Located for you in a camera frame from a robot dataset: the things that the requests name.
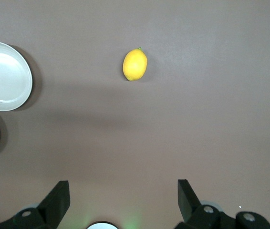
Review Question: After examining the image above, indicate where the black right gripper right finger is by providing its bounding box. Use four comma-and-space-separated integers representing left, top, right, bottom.
174, 179, 270, 229

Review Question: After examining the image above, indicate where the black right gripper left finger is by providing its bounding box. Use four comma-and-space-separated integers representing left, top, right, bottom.
0, 180, 71, 229

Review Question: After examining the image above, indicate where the yellow lemon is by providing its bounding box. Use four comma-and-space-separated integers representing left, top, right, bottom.
122, 47, 148, 82

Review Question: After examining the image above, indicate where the brown table cover sheet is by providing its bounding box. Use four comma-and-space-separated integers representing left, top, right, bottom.
0, 0, 270, 229

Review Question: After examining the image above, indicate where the beige plate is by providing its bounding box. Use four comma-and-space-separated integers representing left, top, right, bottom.
0, 41, 33, 112

